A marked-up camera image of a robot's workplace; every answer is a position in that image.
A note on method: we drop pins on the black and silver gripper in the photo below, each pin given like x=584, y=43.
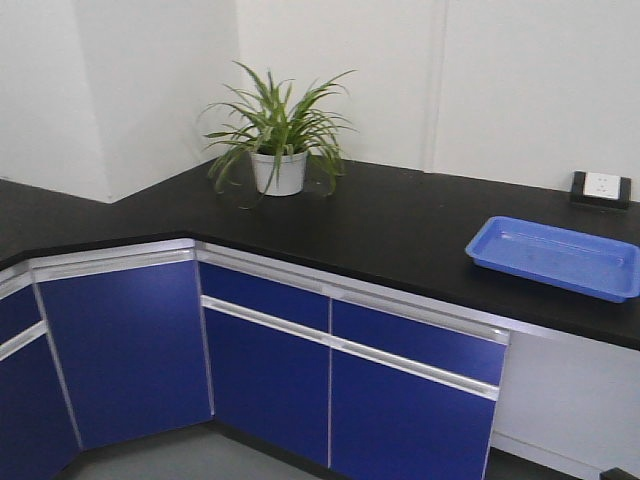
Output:
x=615, y=473

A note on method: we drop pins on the blue plastic tray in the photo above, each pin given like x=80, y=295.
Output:
x=592, y=265

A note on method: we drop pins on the blue right drawer front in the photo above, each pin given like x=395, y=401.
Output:
x=443, y=348

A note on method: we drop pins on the blue right cabinet door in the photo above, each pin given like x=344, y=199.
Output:
x=388, y=424

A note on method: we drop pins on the white socket in black box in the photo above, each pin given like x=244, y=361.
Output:
x=602, y=190

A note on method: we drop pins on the blue left cabinet door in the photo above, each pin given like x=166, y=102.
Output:
x=270, y=384

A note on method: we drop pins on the blue left drawer front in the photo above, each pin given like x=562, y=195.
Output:
x=270, y=297

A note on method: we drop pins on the white plant pot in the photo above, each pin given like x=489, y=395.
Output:
x=279, y=177

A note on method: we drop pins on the green spider plant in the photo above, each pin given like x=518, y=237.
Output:
x=266, y=122

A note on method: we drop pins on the blue corner cabinet door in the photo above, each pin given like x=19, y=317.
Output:
x=130, y=345

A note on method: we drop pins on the blue far-left cabinet door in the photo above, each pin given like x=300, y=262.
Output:
x=37, y=436

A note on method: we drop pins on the blue far-left drawer front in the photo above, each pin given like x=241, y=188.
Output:
x=18, y=312

